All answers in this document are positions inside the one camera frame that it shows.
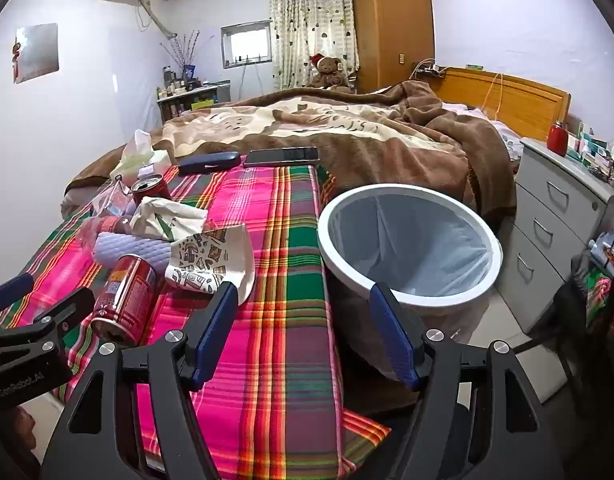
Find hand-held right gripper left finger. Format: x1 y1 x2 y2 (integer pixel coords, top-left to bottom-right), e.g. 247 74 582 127
40 282 240 480

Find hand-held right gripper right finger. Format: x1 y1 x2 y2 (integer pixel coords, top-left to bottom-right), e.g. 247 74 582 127
369 282 578 480

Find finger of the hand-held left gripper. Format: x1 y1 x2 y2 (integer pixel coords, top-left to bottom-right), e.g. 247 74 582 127
0 272 35 313
0 286 96 358

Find large red drink can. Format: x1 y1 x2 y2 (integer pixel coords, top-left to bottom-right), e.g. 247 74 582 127
90 254 160 347

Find patterned paper cup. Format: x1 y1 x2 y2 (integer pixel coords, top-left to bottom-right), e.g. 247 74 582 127
163 223 256 307

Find lavender ribbed foam sleeve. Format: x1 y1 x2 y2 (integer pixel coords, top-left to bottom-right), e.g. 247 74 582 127
94 231 175 273

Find beige paper bag green leaf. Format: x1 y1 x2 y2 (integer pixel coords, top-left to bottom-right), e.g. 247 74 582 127
130 196 209 240

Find white round waste bin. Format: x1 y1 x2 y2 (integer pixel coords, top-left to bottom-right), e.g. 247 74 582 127
317 185 504 361

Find small red drink can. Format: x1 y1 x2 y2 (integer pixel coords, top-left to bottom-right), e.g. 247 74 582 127
130 174 173 206

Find pink green plaid cloth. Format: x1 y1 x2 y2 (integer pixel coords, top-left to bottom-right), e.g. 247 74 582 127
0 162 393 480

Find clear bin liner bag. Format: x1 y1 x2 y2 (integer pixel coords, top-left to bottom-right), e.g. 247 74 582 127
327 192 492 361

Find dark blue glasses case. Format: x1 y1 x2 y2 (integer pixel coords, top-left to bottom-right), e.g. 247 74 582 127
177 151 242 177

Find white tissue pack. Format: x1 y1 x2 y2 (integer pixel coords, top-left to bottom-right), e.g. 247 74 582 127
110 129 173 186

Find black smartphone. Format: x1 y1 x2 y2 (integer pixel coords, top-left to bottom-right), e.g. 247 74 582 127
243 146 320 169

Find grey drawer cabinet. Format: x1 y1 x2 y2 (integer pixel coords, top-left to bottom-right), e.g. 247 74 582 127
492 136 614 336

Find brown beige blanket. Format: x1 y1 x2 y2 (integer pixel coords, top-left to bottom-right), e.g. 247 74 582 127
62 80 518 231

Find pink bedsheet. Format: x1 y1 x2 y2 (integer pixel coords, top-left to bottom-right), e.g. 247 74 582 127
439 101 522 161

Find shelf with bottles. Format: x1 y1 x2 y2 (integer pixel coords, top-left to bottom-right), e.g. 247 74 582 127
156 67 233 123

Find red jar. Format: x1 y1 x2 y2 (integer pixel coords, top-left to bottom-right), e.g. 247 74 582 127
547 121 568 157

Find white power strip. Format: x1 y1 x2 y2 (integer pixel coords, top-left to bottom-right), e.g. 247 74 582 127
414 60 448 78

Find wooden bed headboard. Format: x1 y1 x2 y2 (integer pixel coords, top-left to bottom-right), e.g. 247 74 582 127
433 66 572 143

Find brown teddy bear red hat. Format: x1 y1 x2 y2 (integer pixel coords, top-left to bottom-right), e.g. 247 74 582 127
307 53 350 92

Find row of small boxes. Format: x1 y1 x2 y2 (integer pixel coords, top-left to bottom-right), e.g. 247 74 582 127
567 120 614 181

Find bare decorative branches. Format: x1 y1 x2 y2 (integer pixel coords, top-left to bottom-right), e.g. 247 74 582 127
159 30 205 81

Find small window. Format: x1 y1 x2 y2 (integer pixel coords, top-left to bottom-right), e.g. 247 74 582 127
220 22 274 70

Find wooden wardrobe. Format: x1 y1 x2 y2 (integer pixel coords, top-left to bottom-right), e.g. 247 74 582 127
350 0 436 95

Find wrapped air conditioner pipe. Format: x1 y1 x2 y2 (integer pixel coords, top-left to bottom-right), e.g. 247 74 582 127
134 0 180 41

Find patterned curtain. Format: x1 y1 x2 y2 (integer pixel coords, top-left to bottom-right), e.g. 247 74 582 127
268 0 358 93

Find silver wall poster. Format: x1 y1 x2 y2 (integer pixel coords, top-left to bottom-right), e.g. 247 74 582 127
11 23 60 84

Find orange cable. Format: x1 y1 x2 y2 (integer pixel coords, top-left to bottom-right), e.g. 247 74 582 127
479 72 505 121

